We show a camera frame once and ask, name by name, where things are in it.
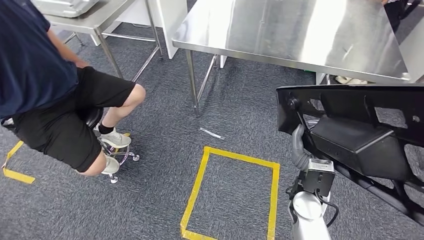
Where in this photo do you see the stainless steel workbench table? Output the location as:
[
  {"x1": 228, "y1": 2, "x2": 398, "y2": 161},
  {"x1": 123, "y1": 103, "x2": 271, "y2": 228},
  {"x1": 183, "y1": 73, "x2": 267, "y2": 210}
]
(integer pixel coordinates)
[
  {"x1": 171, "y1": 0, "x2": 412, "y2": 117},
  {"x1": 399, "y1": 23, "x2": 424, "y2": 84},
  {"x1": 31, "y1": 0, "x2": 164, "y2": 82}
]

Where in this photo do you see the black plastic car part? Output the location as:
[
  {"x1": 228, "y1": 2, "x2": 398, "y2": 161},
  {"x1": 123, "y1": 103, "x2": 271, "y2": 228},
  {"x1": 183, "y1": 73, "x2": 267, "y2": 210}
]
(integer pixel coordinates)
[{"x1": 275, "y1": 83, "x2": 424, "y2": 226}]

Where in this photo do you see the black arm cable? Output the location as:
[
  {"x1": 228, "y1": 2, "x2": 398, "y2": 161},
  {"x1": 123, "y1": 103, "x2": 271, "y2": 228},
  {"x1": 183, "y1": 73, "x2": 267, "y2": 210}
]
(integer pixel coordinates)
[{"x1": 314, "y1": 190, "x2": 340, "y2": 229}]

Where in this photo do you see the chrome rolling stool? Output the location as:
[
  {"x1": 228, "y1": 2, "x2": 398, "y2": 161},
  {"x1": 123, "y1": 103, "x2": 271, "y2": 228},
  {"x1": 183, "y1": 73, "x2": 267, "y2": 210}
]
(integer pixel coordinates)
[{"x1": 84, "y1": 105, "x2": 141, "y2": 185}]

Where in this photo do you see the white cabinet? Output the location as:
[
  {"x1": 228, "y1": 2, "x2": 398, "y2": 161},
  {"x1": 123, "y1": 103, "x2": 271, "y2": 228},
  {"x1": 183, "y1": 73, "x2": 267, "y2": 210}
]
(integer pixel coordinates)
[{"x1": 114, "y1": 0, "x2": 189, "y2": 61}]

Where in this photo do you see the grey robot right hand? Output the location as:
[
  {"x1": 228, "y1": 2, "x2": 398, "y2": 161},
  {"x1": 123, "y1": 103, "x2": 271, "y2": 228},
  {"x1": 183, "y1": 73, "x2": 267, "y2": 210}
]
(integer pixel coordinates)
[{"x1": 291, "y1": 124, "x2": 306, "y2": 157}]

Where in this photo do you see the white strip of litter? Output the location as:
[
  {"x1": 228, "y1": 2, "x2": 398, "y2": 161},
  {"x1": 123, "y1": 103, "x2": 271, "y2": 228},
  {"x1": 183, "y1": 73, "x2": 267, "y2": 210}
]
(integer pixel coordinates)
[{"x1": 199, "y1": 127, "x2": 226, "y2": 141}]

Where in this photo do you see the stainless steel tray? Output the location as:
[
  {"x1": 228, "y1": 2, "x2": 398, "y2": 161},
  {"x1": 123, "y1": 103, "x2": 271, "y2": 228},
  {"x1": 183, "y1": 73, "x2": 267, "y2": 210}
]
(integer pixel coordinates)
[{"x1": 30, "y1": 0, "x2": 100, "y2": 18}]

